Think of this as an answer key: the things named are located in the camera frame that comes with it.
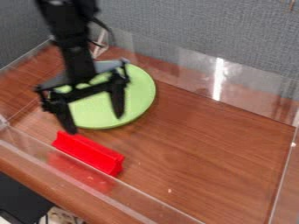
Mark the black box under table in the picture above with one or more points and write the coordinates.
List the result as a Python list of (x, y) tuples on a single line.
[(21, 205)]

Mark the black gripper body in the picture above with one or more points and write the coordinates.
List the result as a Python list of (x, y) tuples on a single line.
[(80, 66)]

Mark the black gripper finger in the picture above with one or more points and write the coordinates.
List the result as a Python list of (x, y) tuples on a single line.
[(58, 108), (117, 85)]

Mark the clear acrylic enclosure wall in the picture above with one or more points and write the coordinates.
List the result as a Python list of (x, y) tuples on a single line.
[(210, 154)]

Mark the green round plate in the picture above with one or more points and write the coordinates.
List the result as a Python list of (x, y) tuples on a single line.
[(88, 99)]

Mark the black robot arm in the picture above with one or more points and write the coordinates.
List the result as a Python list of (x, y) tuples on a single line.
[(68, 18)]

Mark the red plastic block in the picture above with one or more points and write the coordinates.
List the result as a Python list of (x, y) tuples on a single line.
[(89, 152)]

